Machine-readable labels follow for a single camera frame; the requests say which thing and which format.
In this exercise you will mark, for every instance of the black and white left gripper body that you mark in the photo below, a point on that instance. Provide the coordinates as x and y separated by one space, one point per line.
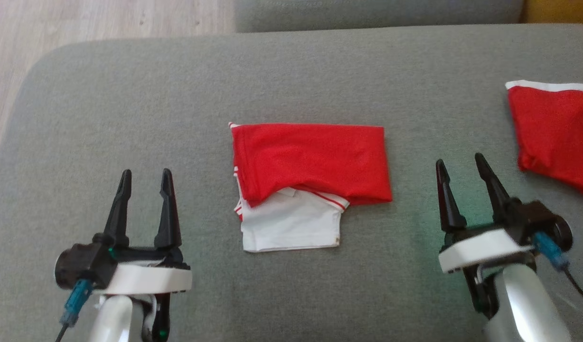
149 275

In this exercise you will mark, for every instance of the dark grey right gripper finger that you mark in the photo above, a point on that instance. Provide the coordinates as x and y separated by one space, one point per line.
449 202
493 187

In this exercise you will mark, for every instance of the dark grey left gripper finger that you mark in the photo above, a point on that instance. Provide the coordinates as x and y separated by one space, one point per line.
118 213
168 213

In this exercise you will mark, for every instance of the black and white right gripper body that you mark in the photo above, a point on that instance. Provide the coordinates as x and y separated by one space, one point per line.
481 247

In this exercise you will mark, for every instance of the red shorts with white band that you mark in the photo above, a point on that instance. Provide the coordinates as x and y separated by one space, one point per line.
557 133

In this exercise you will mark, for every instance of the red and white sports jersey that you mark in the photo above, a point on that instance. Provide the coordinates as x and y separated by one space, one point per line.
310 175

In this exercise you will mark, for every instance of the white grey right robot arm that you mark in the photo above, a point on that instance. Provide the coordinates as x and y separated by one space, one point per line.
524 304

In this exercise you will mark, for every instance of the yellow sofa backrest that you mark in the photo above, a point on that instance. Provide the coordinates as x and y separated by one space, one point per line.
559 10

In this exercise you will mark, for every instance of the grey sofa seat cushion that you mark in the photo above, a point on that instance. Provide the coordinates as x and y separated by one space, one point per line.
377 13

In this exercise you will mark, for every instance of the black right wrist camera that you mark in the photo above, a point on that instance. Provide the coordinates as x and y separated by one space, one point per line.
538 223

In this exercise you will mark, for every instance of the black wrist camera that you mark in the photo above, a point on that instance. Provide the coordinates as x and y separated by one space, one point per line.
538 223
82 266

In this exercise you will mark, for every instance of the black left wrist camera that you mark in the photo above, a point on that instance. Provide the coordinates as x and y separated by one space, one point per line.
82 266

